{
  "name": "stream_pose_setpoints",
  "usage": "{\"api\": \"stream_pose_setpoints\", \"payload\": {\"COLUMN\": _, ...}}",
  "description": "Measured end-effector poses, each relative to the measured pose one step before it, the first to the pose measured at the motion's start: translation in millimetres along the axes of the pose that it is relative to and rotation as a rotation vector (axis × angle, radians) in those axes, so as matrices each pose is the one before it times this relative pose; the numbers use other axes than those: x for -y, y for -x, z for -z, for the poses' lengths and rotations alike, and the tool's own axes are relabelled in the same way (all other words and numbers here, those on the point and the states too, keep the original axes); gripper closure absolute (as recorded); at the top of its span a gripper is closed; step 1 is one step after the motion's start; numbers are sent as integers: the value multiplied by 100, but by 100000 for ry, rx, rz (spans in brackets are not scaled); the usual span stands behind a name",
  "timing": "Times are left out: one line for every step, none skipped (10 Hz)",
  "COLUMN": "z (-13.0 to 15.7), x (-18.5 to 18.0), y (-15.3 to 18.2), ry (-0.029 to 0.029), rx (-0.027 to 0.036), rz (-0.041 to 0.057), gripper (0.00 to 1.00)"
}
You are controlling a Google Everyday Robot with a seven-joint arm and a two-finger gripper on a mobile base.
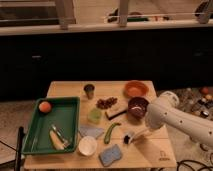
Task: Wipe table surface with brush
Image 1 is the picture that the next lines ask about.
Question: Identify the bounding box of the dark maroon bowl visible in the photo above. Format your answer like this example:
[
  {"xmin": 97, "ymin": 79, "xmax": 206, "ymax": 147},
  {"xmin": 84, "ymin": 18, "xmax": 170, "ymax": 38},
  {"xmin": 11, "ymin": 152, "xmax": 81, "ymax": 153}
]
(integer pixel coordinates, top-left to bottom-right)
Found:
[{"xmin": 127, "ymin": 97, "xmax": 149, "ymax": 119}]

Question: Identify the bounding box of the banana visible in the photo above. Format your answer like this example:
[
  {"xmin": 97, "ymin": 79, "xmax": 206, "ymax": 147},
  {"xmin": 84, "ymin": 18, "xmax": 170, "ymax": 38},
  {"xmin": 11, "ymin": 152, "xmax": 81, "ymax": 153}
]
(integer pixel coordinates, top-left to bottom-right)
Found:
[{"xmin": 49, "ymin": 130, "xmax": 64, "ymax": 150}]

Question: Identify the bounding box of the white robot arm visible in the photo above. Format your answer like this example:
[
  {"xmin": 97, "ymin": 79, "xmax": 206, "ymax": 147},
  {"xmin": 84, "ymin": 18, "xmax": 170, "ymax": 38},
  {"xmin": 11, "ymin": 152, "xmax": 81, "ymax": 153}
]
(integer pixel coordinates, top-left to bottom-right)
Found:
[{"xmin": 133, "ymin": 91, "xmax": 213, "ymax": 148}]

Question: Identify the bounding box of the black tripod stand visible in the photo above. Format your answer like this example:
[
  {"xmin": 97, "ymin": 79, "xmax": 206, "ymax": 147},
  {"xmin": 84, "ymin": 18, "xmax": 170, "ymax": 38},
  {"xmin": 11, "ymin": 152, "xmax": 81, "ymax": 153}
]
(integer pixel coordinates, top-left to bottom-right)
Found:
[{"xmin": 14, "ymin": 126, "xmax": 25, "ymax": 171}]

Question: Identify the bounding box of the grey blue cloth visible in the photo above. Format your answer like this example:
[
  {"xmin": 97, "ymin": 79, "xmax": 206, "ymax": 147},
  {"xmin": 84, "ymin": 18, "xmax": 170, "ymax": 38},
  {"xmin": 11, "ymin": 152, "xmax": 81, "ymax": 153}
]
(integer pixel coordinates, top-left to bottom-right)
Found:
[{"xmin": 79, "ymin": 125, "xmax": 104, "ymax": 139}]

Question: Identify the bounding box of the green plastic tray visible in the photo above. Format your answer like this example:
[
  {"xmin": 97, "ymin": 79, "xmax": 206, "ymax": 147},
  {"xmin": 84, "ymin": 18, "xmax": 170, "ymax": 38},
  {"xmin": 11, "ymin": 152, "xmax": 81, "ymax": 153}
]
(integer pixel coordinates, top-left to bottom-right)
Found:
[{"xmin": 22, "ymin": 97, "xmax": 80, "ymax": 155}]

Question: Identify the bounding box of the bunch of red grapes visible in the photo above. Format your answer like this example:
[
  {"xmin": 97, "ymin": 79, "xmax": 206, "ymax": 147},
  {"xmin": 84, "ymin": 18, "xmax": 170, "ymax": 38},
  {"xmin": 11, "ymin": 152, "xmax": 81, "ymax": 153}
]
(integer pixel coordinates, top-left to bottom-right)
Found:
[{"xmin": 96, "ymin": 97, "xmax": 117, "ymax": 109}]

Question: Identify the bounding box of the black wooden eraser brush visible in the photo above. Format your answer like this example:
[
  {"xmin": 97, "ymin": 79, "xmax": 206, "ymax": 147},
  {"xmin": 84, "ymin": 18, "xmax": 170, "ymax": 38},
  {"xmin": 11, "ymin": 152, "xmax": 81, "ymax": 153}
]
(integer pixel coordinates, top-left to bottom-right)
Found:
[{"xmin": 105, "ymin": 106, "xmax": 127, "ymax": 120}]

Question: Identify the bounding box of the blue sponge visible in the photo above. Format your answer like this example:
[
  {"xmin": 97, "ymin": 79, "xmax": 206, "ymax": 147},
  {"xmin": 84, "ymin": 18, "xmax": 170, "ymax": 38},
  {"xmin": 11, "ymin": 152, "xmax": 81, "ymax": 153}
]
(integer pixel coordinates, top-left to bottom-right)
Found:
[{"xmin": 99, "ymin": 144, "xmax": 123, "ymax": 167}]

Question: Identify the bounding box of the wooden folding table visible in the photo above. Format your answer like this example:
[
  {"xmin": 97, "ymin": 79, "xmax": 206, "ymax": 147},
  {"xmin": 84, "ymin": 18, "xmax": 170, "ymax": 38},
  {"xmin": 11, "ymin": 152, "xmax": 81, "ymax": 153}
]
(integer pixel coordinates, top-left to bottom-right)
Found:
[{"xmin": 23, "ymin": 80, "xmax": 178, "ymax": 170}]

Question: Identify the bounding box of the black dish brush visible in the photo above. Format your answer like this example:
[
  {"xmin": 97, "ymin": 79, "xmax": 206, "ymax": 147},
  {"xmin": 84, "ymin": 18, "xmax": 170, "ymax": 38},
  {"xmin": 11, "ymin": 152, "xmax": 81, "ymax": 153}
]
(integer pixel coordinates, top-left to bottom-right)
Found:
[{"xmin": 123, "ymin": 133, "xmax": 134, "ymax": 144}]

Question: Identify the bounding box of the metal cup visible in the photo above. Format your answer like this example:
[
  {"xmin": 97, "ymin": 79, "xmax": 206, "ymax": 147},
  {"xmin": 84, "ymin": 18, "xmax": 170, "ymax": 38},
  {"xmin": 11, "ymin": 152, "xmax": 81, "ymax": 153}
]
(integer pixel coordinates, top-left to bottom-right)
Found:
[{"xmin": 84, "ymin": 84, "xmax": 95, "ymax": 99}]

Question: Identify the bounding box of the white bowl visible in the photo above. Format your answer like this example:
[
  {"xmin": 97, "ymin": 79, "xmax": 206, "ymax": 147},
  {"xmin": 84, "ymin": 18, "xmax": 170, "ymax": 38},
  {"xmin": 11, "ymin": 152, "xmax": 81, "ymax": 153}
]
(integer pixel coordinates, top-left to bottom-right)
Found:
[{"xmin": 78, "ymin": 136, "xmax": 97, "ymax": 156}]

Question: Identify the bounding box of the orange fruit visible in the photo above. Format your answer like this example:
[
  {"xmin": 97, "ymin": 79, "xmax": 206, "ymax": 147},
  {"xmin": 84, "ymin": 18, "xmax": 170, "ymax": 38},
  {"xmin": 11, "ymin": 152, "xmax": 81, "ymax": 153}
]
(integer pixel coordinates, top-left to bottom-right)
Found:
[{"xmin": 39, "ymin": 101, "xmax": 52, "ymax": 113}]

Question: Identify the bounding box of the green cucumber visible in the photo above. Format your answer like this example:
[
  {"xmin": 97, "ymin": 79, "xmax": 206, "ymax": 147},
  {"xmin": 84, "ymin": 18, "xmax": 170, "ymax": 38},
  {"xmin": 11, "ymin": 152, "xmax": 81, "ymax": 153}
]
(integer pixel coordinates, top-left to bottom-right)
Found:
[{"xmin": 104, "ymin": 122, "xmax": 121, "ymax": 144}]

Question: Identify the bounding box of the orange bowl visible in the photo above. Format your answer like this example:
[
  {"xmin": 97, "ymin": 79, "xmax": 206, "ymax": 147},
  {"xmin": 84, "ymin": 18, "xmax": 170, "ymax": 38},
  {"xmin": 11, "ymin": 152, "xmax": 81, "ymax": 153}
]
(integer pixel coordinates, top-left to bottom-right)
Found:
[{"xmin": 123, "ymin": 80, "xmax": 149, "ymax": 98}]

